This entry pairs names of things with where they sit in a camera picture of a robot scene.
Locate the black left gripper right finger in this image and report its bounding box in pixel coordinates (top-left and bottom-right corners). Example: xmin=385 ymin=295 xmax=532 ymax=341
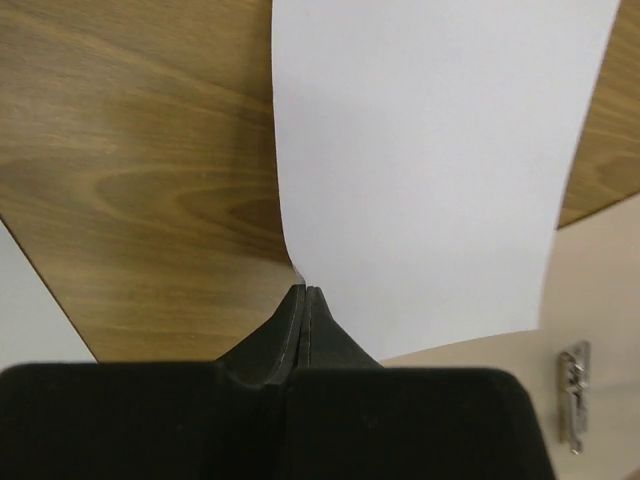
xmin=287 ymin=287 xmax=554 ymax=479

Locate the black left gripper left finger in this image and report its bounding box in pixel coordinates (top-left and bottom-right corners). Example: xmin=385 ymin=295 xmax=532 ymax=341
xmin=1 ymin=286 xmax=306 ymax=479

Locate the white paper sheet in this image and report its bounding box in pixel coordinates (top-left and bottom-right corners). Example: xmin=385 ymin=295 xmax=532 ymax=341
xmin=271 ymin=0 xmax=619 ymax=360
xmin=0 ymin=226 xmax=96 ymax=370

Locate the beige file folder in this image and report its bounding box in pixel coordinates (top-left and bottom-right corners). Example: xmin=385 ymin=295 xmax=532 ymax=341
xmin=383 ymin=196 xmax=639 ymax=479

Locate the metal folder clip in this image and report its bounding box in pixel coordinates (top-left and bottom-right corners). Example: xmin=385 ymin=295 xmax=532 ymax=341
xmin=556 ymin=340 xmax=591 ymax=455

